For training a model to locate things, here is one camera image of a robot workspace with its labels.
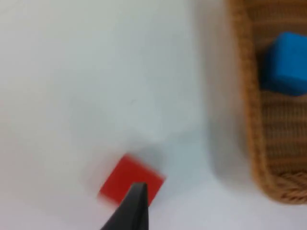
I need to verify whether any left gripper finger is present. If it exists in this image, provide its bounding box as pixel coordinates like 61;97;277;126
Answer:
99;182;150;230

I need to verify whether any blue cube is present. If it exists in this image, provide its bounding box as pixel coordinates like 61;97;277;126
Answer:
260;32;307;97

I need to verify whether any red cube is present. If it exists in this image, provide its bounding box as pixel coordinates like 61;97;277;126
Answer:
97;153;166;207

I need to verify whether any pale brown wicker basket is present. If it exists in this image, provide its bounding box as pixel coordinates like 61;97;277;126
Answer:
226;0;307;205

